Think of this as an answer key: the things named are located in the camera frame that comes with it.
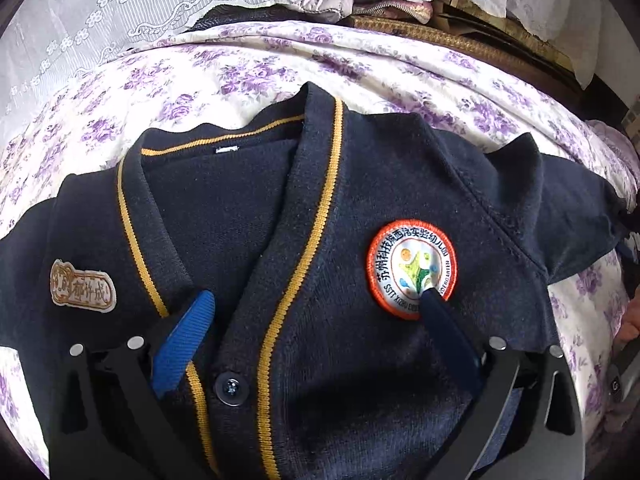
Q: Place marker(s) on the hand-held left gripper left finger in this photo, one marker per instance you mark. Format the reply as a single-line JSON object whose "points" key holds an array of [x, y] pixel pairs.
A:
{"points": [[184, 342]]}

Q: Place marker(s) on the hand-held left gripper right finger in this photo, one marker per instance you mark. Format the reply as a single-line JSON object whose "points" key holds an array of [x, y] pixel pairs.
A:
{"points": [[446, 332]]}

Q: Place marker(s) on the navy cardigan with yellow trim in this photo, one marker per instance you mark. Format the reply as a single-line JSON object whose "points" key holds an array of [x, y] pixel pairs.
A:
{"points": [[325, 185]]}

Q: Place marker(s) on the pink cloth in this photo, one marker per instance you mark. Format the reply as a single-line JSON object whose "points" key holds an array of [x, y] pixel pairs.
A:
{"points": [[607, 135]]}

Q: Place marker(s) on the purple floral bedsheet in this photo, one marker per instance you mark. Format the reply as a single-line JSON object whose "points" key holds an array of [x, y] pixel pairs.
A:
{"points": [[240, 75]]}

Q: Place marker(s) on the woven rattan mat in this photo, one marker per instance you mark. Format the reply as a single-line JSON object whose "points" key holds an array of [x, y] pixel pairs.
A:
{"points": [[450, 35]]}

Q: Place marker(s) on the dark cloth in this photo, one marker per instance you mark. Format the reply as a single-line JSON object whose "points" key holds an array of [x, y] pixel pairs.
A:
{"points": [[235, 14]]}

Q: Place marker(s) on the white lace cloth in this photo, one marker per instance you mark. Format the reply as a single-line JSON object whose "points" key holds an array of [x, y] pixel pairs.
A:
{"points": [[100, 10]]}

